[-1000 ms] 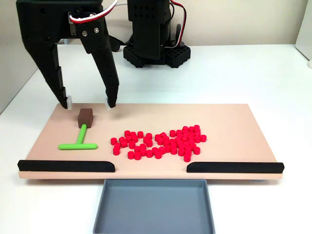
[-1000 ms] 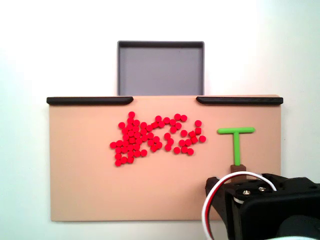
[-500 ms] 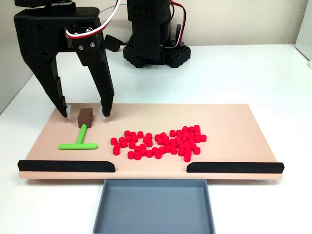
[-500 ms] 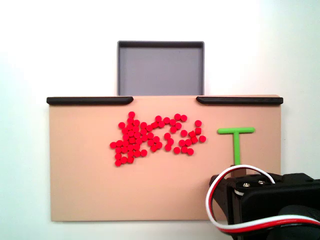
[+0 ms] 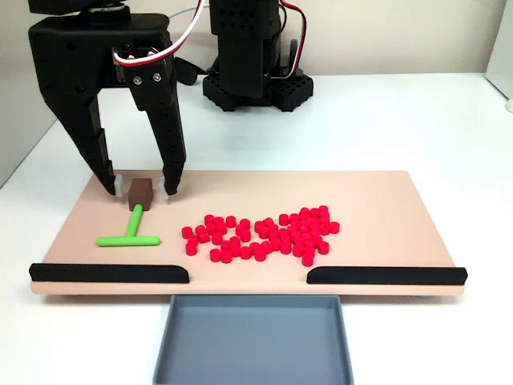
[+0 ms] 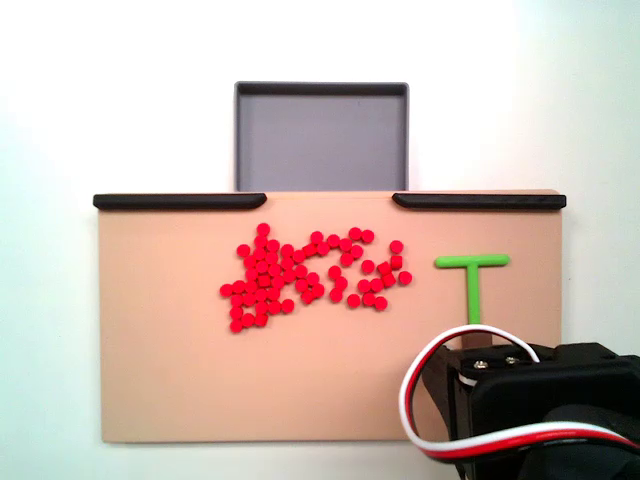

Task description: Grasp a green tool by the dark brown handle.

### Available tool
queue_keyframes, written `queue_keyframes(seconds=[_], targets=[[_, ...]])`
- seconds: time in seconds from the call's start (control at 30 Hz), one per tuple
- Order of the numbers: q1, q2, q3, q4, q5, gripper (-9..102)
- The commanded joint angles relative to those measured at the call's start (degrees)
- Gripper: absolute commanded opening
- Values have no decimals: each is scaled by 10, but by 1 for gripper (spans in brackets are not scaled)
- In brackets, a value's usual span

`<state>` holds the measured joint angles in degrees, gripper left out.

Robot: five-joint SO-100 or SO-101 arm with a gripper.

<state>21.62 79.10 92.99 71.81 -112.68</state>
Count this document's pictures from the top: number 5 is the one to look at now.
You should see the beige board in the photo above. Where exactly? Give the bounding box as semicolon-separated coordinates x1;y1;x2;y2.
30;170;468;298

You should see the grey tray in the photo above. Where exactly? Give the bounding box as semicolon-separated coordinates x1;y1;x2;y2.
151;294;356;385

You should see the white red black cable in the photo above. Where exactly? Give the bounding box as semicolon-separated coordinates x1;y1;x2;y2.
279;0;309;79
111;0;211;68

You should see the green tool brown handle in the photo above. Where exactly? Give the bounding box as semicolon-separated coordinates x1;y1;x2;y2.
95;177;162;248

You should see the black rail strip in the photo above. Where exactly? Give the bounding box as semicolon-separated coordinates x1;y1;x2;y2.
306;265;468;287
28;262;191;285

